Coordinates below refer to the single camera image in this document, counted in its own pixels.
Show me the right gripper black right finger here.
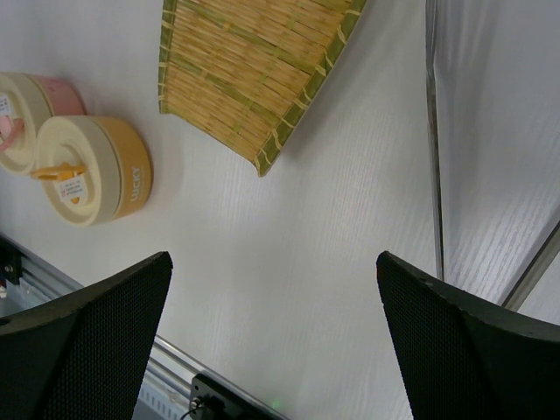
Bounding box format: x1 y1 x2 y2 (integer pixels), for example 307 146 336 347
376 251 559 419

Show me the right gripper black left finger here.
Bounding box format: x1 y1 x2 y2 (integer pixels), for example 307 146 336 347
1 252 172 419

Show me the cream lid orange label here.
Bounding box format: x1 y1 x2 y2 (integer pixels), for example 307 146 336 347
31 115 121 227

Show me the cream lid pink label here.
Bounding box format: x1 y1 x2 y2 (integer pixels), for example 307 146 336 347
1 73 52 175

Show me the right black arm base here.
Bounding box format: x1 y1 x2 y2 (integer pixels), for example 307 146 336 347
179 373 280 420

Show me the orange bottom bowl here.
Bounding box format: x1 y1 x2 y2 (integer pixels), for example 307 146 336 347
93 116 153 219

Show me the pink bottom bowl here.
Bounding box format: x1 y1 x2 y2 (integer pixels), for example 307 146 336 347
27 74 86 116

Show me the woven bamboo tray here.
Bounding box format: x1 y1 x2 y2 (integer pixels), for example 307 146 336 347
157 0 366 176

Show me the aluminium front rail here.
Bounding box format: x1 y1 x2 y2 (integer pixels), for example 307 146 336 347
0 234 285 420

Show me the aluminium corner post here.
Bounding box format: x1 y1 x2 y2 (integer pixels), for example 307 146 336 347
425 0 445 281

